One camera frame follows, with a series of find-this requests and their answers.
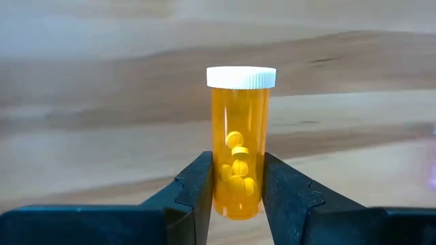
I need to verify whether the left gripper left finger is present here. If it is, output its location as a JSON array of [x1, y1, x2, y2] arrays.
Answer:
[[0, 151, 215, 245]]

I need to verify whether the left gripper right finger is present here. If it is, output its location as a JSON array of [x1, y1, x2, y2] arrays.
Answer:
[[261, 152, 436, 245]]

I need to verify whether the orange pill bottle white cap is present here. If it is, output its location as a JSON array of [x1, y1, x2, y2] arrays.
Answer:
[[206, 65, 277, 221]]

